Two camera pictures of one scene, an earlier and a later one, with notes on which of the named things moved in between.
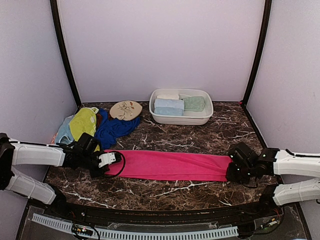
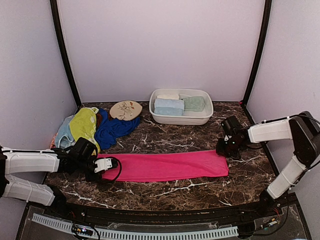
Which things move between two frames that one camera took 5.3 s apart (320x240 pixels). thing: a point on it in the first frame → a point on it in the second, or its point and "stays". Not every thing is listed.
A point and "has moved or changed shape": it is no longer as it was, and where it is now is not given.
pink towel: (173, 165) has moved or changed shape
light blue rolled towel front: (169, 111) stays
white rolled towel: (174, 96) stays
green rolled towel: (194, 103) stays
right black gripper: (230, 176) → (220, 151)
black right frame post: (263, 37) stays
